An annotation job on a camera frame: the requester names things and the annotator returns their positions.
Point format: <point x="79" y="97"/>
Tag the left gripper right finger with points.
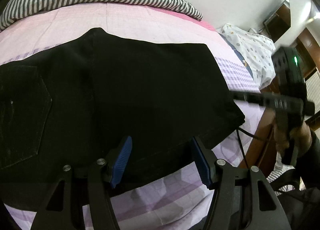
<point x="243" y="199"/>

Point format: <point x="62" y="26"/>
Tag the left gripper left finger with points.
<point x="104" y="172"/>

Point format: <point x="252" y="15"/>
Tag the black pants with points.
<point x="76" y="102"/>

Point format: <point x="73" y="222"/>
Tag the person right hand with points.
<point x="301" y="137"/>

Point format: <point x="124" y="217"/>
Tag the white dotted pillow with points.
<point x="256" y="49"/>

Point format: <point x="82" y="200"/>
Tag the wooden wardrobe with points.
<point x="308" y="49"/>

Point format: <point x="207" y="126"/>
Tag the pink purple bed sheet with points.
<point x="179" y="200"/>

